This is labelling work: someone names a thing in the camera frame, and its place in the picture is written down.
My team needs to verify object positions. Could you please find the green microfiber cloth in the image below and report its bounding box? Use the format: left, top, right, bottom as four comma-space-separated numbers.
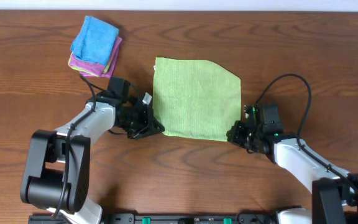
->
153, 57, 241, 141

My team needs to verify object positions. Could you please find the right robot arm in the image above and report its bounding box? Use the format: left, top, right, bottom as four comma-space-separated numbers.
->
227, 121, 358, 223

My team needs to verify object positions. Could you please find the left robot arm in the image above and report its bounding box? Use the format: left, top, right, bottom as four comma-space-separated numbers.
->
20, 93, 164, 224

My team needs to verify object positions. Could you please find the purple folded cloth bottom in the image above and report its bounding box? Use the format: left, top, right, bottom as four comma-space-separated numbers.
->
82, 41, 121, 78

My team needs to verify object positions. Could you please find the purple folded cloth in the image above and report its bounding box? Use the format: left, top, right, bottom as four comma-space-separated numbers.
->
68, 37, 122, 78
82, 41, 121, 78

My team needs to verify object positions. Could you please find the purple folded cloth upper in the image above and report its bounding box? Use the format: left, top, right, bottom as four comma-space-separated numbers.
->
68, 37, 122, 78

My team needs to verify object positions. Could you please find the light green folded cloth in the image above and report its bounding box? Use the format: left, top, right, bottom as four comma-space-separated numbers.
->
68, 53, 112, 77

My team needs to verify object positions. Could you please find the blue folded cloth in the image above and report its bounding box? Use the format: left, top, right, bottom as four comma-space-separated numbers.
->
70, 16, 119, 65

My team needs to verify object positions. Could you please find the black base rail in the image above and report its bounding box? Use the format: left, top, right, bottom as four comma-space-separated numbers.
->
27, 213, 279, 224

